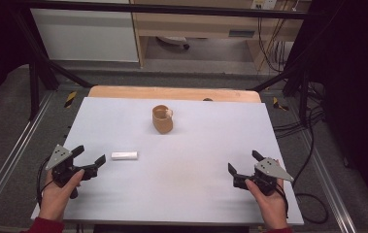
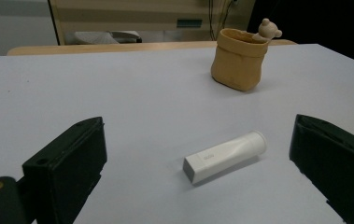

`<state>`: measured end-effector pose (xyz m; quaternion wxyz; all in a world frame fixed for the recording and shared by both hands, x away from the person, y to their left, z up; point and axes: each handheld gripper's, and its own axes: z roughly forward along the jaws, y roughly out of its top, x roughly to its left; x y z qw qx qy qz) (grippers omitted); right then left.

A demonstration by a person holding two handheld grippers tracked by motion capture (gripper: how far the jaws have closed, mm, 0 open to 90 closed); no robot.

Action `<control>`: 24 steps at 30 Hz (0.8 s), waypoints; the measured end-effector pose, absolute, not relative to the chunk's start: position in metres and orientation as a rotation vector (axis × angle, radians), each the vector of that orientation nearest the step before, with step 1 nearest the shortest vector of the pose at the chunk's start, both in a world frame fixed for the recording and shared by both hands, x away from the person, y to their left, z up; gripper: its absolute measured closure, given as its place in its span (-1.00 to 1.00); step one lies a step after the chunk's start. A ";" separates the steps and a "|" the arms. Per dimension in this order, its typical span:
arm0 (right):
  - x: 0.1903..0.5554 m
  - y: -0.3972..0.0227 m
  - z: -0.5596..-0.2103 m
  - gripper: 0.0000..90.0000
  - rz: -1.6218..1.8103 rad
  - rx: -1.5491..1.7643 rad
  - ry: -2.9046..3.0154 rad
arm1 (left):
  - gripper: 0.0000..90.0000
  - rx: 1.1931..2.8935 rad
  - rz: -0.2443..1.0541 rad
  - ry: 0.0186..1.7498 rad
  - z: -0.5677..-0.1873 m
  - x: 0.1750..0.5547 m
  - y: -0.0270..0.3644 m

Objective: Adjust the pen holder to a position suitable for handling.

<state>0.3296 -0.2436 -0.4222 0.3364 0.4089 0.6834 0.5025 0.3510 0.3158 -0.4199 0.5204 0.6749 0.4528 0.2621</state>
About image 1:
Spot wooden desk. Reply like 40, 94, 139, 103
129, 0, 313, 69

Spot hanging black cables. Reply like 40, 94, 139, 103
256, 0, 290, 74

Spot person's red sleeve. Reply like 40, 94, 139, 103
262, 226, 294, 233
19, 216, 65, 233

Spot person's right red sleeve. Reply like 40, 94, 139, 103
262, 226, 294, 233

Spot white power strip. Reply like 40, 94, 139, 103
250, 0, 279, 11

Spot white cabinet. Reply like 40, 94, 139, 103
30, 7, 140, 63

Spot yellow black tape marker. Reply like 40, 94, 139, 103
63, 90, 78, 109
272, 96, 290, 112

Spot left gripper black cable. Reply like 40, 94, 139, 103
35, 155, 55, 209

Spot person's left hand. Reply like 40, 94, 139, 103
38, 168, 85, 223

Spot person's right hand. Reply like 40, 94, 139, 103
244, 158, 290, 231

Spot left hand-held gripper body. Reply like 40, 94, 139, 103
45, 144, 90, 200

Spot office chair base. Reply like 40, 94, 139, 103
155, 35, 191, 51

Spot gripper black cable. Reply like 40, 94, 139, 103
275, 184, 290, 219
35, 155, 55, 209

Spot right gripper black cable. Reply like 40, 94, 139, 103
275, 184, 290, 219

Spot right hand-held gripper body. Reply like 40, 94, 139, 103
232, 156, 295, 197

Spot black metal frame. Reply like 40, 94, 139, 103
9, 0, 322, 127

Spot aluminium floor rail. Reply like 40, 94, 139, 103
0, 91, 55, 222
297, 127, 358, 233

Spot person's left red sleeve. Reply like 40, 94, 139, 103
19, 216, 65, 233

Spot black floor cable bundle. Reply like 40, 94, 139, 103
272, 81, 331, 225

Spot white eraser block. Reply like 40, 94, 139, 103
111, 150, 139, 161

